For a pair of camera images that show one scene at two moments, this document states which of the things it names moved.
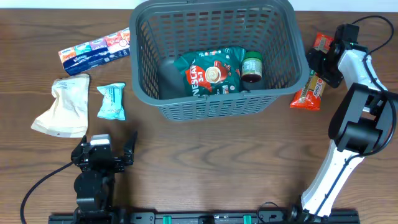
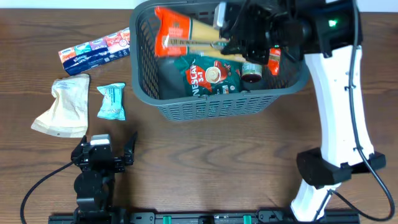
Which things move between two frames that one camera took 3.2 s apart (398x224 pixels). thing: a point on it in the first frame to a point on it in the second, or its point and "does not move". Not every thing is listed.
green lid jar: x=252 y=66 does not move
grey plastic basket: x=160 y=30 does not move
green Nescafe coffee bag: x=212 y=71 does not move
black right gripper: x=334 y=79 to x=249 y=52
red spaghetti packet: x=309 y=96 to x=178 y=35
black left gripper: x=79 y=154 does not move
